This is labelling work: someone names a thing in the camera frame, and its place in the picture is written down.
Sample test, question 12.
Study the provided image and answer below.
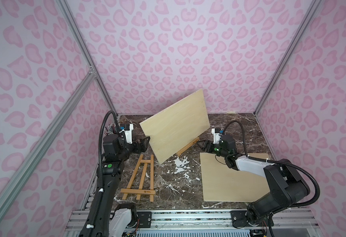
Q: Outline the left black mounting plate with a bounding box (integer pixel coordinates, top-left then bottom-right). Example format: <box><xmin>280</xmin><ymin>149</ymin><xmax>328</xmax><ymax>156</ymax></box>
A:
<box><xmin>129</xmin><ymin>211</ymin><xmax>152</xmax><ymax>228</ymax></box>

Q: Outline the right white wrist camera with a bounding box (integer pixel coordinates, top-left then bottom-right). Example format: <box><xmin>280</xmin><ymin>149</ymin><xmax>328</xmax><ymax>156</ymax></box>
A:
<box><xmin>211</xmin><ymin>128</ymin><xmax>223</xmax><ymax>144</ymax></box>

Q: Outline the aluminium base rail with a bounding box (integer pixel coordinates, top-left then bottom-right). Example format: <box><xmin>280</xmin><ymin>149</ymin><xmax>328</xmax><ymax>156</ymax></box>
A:
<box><xmin>61</xmin><ymin>207</ymin><xmax>325</xmax><ymax>237</ymax></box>

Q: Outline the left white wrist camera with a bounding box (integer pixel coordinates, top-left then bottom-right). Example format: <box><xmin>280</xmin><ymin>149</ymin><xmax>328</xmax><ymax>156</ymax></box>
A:
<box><xmin>121</xmin><ymin>123</ymin><xmax>134</xmax><ymax>144</ymax></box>

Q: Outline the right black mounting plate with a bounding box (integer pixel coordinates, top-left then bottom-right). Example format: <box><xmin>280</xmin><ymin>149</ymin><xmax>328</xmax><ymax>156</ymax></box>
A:
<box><xmin>230</xmin><ymin>210</ymin><xmax>268</xmax><ymax>229</ymax></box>

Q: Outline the small wooden easel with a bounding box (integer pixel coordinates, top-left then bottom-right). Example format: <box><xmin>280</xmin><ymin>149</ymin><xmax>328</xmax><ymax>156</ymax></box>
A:
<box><xmin>121</xmin><ymin>154</ymin><xmax>156</xmax><ymax>202</ymax></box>
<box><xmin>176</xmin><ymin>137</ymin><xmax>199</xmax><ymax>157</ymax></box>

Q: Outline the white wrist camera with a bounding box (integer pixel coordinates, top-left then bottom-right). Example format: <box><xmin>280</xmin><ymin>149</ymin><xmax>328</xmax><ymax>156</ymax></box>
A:
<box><xmin>121</xmin><ymin>123</ymin><xmax>134</xmax><ymax>144</ymax></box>
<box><xmin>211</xmin><ymin>128</ymin><xmax>223</xmax><ymax>144</ymax></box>

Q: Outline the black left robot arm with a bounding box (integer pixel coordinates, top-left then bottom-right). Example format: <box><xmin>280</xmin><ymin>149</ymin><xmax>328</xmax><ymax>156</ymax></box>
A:
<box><xmin>79</xmin><ymin>133</ymin><xmax>150</xmax><ymax>237</ymax></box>

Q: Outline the light wooden board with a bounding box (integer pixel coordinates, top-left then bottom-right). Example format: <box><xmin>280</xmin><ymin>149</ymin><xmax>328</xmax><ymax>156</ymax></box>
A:
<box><xmin>200</xmin><ymin>153</ymin><xmax>270</xmax><ymax>202</ymax></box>
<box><xmin>140</xmin><ymin>89</ymin><xmax>210</xmax><ymax>164</ymax></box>

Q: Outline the black mounting plate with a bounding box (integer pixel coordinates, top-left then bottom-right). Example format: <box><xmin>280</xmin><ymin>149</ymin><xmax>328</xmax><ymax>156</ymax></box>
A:
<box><xmin>230</xmin><ymin>210</ymin><xmax>268</xmax><ymax>229</ymax></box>
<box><xmin>129</xmin><ymin>211</ymin><xmax>152</xmax><ymax>228</ymax></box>

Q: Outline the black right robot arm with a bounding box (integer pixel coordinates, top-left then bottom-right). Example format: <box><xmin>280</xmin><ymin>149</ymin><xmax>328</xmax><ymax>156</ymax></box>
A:
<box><xmin>199</xmin><ymin>133</ymin><xmax>310</xmax><ymax>228</ymax></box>

